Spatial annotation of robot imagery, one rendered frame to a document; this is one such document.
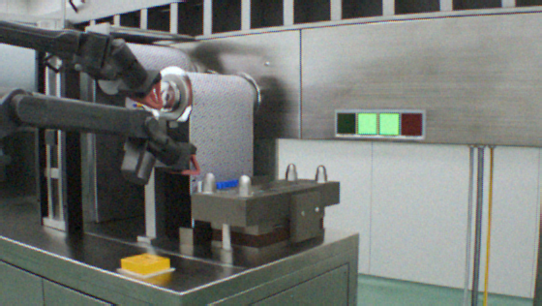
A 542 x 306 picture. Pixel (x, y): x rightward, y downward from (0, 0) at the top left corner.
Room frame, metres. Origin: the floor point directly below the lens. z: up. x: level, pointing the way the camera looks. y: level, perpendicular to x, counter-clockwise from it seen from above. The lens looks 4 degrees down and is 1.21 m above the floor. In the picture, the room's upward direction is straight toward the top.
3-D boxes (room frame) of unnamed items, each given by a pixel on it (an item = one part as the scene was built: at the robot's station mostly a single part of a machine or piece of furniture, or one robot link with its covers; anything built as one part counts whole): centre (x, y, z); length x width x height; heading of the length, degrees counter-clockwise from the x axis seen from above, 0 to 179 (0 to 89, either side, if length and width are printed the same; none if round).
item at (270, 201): (1.39, 0.00, 1.00); 0.40 x 0.16 x 0.06; 144
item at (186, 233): (1.43, 0.12, 0.92); 0.28 x 0.04 x 0.04; 144
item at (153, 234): (1.35, 0.29, 1.05); 0.06 x 0.05 x 0.31; 144
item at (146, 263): (1.08, 0.25, 0.91); 0.07 x 0.07 x 0.02; 54
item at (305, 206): (1.35, -0.08, 0.96); 0.10 x 0.03 x 0.11; 144
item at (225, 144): (1.43, 0.12, 1.11); 0.23 x 0.01 x 0.18; 144
